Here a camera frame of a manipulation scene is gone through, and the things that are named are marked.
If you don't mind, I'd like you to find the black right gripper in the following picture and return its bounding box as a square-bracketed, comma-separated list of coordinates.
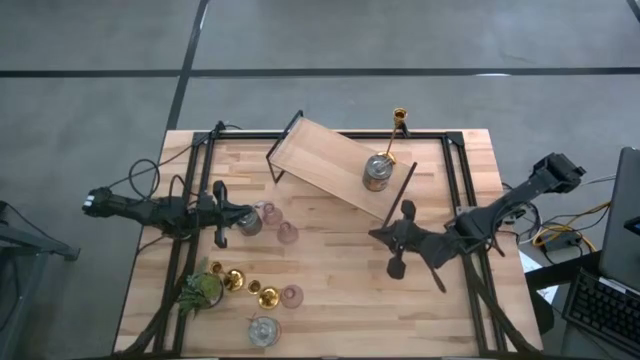
[368, 199, 459, 280]

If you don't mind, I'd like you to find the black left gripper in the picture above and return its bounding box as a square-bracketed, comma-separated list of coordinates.
[197, 180, 254, 250]

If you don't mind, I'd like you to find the plain dark tin candle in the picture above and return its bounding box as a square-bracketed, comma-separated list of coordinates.
[234, 208, 264, 237]

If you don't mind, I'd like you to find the pink ribbed glass candle holder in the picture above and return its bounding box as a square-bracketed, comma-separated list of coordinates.
[254, 200, 285, 226]
[279, 284, 305, 310]
[276, 221, 300, 246]

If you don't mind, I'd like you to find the tin candle with orange label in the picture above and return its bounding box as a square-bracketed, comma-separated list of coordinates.
[362, 153, 395, 193]

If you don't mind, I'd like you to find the short brass candlestick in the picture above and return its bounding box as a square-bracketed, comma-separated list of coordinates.
[208, 260, 246, 294]

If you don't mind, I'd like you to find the medium brass candlestick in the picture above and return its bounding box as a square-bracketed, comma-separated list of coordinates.
[248, 278, 281, 310]

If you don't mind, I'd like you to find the tin candle with small tag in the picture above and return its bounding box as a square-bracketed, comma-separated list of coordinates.
[247, 314, 283, 349]

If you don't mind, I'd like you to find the small green potted plant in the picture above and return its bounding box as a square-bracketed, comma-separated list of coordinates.
[177, 257, 225, 319]

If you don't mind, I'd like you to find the tall brass candlestick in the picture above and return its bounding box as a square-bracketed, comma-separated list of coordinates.
[377, 106, 410, 166]

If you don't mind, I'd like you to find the white paper sheet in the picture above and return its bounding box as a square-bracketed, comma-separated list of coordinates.
[537, 284, 560, 305]
[518, 249, 544, 274]

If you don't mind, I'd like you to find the black power adapter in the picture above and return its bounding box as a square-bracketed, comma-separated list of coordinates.
[543, 232, 584, 254]

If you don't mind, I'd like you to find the grey metal stand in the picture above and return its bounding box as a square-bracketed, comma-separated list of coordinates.
[0, 199, 81, 360]

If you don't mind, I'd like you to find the black keyboard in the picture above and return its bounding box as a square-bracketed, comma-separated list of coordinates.
[562, 268, 640, 357]

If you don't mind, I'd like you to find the wooden shelf with black frame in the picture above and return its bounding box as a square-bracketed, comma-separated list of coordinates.
[265, 109, 419, 236]

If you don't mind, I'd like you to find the black aluminium table frame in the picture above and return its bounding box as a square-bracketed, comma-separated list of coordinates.
[113, 124, 544, 359]

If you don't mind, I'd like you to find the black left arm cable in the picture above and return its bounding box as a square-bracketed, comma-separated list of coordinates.
[107, 121, 244, 202]

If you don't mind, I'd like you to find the yellow cable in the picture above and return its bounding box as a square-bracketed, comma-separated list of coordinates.
[531, 199, 612, 254]

